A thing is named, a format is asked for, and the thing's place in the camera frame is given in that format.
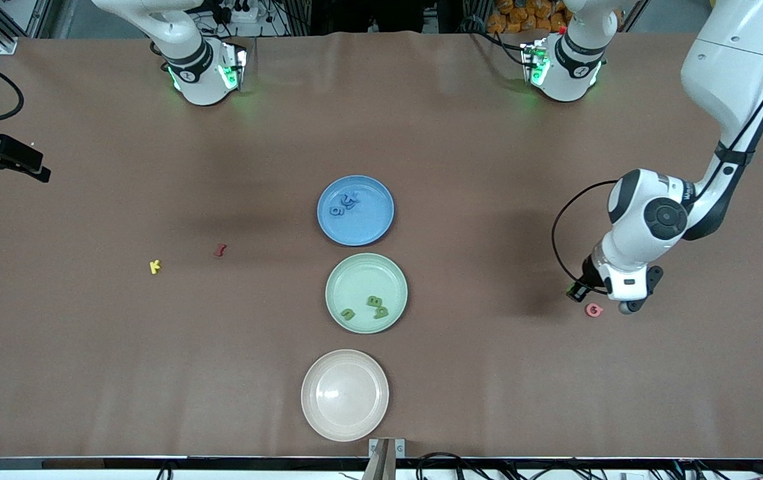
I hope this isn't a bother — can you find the brown table cover sheet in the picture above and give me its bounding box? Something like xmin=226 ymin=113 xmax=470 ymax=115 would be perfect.
xmin=0 ymin=30 xmax=763 ymax=461

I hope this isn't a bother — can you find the blue plate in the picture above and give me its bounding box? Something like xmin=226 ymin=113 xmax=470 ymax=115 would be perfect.
xmin=317 ymin=175 xmax=395 ymax=247

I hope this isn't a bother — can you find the white connector box green light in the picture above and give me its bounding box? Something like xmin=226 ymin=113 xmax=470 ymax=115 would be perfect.
xmin=520 ymin=41 xmax=550 ymax=85
xmin=220 ymin=43 xmax=249 ymax=92

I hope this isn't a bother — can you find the green plate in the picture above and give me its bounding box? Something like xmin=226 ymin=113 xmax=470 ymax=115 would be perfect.
xmin=325 ymin=253 xmax=408 ymax=334

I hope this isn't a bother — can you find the white power strip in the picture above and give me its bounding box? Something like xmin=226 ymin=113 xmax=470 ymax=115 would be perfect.
xmin=218 ymin=0 xmax=259 ymax=25

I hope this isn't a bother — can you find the beige plate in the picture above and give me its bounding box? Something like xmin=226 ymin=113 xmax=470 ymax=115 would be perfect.
xmin=301 ymin=349 xmax=390 ymax=442

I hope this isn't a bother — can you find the orange packaged goods pile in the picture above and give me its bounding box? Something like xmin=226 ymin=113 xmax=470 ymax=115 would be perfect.
xmin=486 ymin=0 xmax=572 ymax=34

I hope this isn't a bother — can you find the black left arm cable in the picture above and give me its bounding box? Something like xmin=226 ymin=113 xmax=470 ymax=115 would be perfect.
xmin=551 ymin=0 xmax=763 ymax=294

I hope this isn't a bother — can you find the aluminium frame profile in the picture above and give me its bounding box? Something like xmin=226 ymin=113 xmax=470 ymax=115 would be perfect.
xmin=0 ymin=0 xmax=55 ymax=55

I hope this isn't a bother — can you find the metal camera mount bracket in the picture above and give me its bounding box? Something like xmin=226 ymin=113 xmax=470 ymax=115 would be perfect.
xmin=363 ymin=437 xmax=406 ymax=480

